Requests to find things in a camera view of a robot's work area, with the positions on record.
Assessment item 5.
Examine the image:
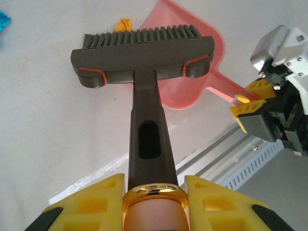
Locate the pink plastic dustpan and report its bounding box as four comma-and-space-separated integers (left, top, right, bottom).
127, 0, 262, 111

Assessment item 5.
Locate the aluminium mounting rail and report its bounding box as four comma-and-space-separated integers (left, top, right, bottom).
175, 126, 268, 186

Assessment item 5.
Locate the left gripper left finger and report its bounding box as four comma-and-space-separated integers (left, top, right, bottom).
24, 173, 126, 231

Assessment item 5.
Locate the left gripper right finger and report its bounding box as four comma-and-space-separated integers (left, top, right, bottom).
184, 175, 295, 231

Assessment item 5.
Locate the dark brown hand brush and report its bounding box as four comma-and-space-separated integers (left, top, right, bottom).
70, 24, 215, 231

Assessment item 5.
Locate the grey slotted cable duct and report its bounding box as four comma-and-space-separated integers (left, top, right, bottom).
220, 141, 286, 192

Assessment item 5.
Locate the orange paper scrap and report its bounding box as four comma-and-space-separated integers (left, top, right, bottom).
115, 18, 132, 32

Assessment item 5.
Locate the blue paper scrap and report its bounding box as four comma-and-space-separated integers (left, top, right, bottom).
0, 10, 12, 33

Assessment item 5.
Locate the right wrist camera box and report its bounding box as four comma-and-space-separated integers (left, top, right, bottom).
250, 25, 308, 80

